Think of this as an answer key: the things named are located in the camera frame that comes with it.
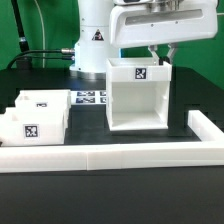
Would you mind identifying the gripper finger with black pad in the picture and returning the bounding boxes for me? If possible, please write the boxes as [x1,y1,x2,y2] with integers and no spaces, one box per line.
[160,43,178,64]
[148,45,159,65]

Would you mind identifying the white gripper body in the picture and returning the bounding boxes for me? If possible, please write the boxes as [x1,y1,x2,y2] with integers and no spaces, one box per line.
[109,0,218,48]

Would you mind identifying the white drawer cabinet frame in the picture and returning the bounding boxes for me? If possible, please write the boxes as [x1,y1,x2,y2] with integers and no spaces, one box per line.
[106,58,172,131]

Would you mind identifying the white drawer box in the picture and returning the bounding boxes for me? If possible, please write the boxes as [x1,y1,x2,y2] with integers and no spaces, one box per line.
[0,107,67,147]
[15,89,71,119]

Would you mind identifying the white front drawer box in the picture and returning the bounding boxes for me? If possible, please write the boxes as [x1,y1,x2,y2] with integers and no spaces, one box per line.
[0,107,67,147]

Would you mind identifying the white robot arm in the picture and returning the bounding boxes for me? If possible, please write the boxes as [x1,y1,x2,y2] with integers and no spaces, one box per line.
[70,0,218,79]

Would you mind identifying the white fiducial marker sheet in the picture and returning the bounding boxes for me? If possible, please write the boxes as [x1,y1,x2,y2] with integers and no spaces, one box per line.
[71,90,106,105]

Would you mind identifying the black pole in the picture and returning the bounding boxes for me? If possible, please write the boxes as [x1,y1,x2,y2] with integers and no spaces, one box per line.
[11,0,32,70]

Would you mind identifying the black cable with metal connector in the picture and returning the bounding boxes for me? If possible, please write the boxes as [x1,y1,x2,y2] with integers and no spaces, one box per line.
[6,48,76,70]

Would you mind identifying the white U-shaped boundary wall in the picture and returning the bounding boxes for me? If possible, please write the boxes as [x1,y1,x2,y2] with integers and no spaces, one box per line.
[0,110,224,173]

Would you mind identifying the white thin cable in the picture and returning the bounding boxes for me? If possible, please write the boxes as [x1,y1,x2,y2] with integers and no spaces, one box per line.
[33,0,47,69]

